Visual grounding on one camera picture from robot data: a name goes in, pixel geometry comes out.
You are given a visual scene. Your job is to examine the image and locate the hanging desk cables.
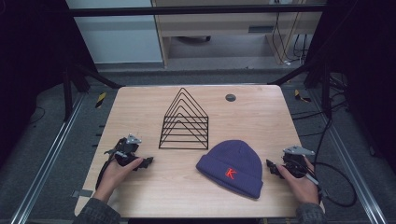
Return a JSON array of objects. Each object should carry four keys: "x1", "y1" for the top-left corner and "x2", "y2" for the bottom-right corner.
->
[{"x1": 271, "y1": 12, "x2": 310, "y2": 67}]

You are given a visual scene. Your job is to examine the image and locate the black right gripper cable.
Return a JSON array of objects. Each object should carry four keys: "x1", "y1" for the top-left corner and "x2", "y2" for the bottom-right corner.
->
[{"x1": 306, "y1": 161, "x2": 359, "y2": 208}]

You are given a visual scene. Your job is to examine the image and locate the white cabinet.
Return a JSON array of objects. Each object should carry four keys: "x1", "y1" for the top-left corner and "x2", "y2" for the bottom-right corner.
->
[{"x1": 65, "y1": 0, "x2": 164, "y2": 65}]

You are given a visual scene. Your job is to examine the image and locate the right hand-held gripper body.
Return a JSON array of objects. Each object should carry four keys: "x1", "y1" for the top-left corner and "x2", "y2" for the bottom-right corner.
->
[{"x1": 281, "y1": 145, "x2": 319, "y2": 186}]

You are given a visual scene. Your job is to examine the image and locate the black wire triangular rack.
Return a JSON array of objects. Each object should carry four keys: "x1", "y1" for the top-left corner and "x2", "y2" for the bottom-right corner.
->
[{"x1": 158, "y1": 87, "x2": 210, "y2": 150}]

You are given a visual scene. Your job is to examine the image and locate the yellow black striped tape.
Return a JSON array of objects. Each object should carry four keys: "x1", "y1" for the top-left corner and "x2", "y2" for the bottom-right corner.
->
[
  {"x1": 94, "y1": 91, "x2": 107, "y2": 109},
  {"x1": 293, "y1": 89, "x2": 312, "y2": 104}
]

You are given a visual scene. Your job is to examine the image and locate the person's right hand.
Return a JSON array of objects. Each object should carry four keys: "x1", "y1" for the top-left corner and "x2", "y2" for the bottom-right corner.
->
[{"x1": 276, "y1": 156, "x2": 320, "y2": 206}]

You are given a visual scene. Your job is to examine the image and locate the grey tape strip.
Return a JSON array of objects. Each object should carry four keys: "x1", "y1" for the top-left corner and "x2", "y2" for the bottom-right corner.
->
[{"x1": 71, "y1": 189, "x2": 94, "y2": 199}]

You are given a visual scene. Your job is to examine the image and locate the black curtain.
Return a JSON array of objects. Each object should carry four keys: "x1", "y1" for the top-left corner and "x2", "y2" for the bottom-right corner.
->
[
  {"x1": 306, "y1": 0, "x2": 396, "y2": 175},
  {"x1": 0, "y1": 0, "x2": 98, "y2": 171}
]

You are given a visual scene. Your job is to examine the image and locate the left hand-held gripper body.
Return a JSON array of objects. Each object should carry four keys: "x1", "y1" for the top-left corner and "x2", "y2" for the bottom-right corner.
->
[{"x1": 104, "y1": 133, "x2": 145, "y2": 168}]

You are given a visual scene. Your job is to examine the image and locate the black horizontal frame bar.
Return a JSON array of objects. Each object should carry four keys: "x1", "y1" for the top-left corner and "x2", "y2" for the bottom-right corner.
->
[{"x1": 66, "y1": 3, "x2": 329, "y2": 18}]

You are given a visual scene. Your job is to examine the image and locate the person's left hand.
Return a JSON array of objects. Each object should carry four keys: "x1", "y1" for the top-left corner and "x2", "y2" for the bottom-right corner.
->
[{"x1": 92, "y1": 156, "x2": 145, "y2": 203}]

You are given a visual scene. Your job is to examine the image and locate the purple knit beanie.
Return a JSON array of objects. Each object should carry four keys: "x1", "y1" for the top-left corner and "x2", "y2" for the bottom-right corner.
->
[{"x1": 195, "y1": 139, "x2": 264, "y2": 200}]

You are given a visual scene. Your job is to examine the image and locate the thin black floor cable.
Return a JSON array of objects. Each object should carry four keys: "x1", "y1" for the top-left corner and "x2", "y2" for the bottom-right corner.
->
[{"x1": 28, "y1": 105, "x2": 47, "y2": 126}]

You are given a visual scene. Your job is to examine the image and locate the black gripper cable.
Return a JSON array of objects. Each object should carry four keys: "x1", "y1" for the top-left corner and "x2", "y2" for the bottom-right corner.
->
[
  {"x1": 306, "y1": 161, "x2": 359, "y2": 208},
  {"x1": 94, "y1": 157, "x2": 115, "y2": 190}
]

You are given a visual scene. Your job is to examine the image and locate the black floor cables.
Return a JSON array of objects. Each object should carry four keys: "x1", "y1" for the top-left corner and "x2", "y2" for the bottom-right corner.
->
[{"x1": 290, "y1": 73, "x2": 351, "y2": 166}]

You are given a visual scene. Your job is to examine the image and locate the black frame strut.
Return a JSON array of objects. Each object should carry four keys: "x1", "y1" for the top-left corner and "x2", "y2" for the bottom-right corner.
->
[
  {"x1": 268, "y1": 60, "x2": 332, "y2": 110},
  {"x1": 61, "y1": 62, "x2": 126, "y2": 123}
]

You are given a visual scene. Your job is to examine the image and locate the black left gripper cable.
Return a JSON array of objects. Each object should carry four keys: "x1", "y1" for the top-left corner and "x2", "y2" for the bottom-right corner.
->
[{"x1": 94, "y1": 157, "x2": 115, "y2": 190}]

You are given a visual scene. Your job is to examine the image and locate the light wooden desk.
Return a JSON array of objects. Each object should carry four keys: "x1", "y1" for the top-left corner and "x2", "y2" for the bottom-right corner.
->
[{"x1": 150, "y1": 0, "x2": 325, "y2": 68}]

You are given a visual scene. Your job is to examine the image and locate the aluminium floor rail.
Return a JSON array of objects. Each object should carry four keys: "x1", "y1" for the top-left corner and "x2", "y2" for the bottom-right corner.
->
[
  {"x1": 309, "y1": 89, "x2": 389, "y2": 224},
  {"x1": 9, "y1": 92, "x2": 86, "y2": 224}
]

